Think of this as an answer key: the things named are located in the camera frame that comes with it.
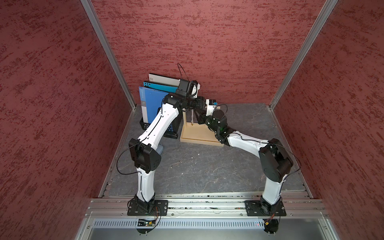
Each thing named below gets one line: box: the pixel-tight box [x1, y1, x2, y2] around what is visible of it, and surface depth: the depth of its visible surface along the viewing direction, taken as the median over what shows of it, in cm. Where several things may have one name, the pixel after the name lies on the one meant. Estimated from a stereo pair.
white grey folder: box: [148, 73, 181, 86], surface depth 102 cm
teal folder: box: [143, 81, 179, 93], surface depth 94 cm
